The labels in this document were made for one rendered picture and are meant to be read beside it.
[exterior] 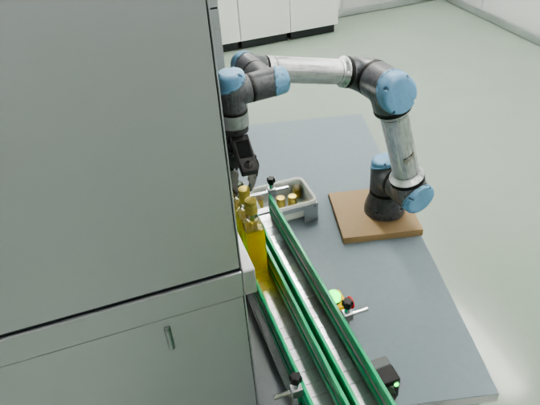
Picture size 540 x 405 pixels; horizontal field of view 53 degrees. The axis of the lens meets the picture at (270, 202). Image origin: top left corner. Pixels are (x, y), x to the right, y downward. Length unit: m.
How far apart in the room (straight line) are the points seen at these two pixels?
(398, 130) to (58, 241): 1.13
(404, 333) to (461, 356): 0.17
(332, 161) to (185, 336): 1.51
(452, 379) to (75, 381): 1.01
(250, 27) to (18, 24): 4.91
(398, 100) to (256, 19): 4.04
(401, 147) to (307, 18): 4.10
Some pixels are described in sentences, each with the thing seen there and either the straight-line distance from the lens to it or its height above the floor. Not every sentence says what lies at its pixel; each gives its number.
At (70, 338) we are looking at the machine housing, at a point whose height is 1.36.
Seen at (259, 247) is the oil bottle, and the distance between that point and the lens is 1.59.
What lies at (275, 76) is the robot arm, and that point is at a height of 1.48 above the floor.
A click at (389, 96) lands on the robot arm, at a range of 1.60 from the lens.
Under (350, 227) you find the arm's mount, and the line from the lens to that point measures 2.02.
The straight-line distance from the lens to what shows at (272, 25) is 5.64.
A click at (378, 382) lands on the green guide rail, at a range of 1.35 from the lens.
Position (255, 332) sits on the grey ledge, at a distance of 1.54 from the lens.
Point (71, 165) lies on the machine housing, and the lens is 0.79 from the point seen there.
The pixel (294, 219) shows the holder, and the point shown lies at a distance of 2.05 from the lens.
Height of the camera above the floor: 2.07
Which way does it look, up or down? 37 degrees down
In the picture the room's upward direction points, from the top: 4 degrees counter-clockwise
